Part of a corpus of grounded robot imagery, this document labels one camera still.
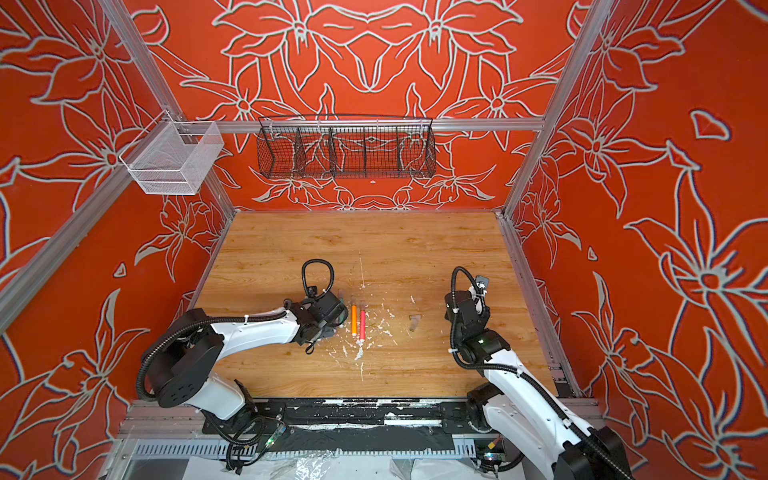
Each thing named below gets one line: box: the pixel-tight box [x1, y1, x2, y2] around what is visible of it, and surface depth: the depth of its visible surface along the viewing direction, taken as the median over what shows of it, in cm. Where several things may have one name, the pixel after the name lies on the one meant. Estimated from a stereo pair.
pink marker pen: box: [360, 310, 366, 341], surface depth 90 cm
